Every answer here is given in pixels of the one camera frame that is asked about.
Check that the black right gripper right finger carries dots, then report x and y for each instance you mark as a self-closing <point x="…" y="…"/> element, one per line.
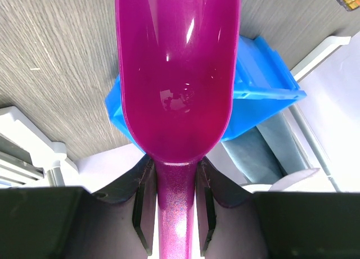
<point x="212" y="186"/>

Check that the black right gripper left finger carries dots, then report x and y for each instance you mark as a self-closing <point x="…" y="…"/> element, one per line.
<point x="138" y="183"/>

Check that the white shirt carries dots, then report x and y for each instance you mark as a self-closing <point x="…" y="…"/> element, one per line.
<point x="284" y="184"/>

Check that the magenta plastic scoop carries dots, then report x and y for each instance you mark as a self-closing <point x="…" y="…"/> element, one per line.
<point x="177" y="63"/>

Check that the blue bin of lollipops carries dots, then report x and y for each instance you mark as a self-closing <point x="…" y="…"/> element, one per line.
<point x="263" y="86"/>

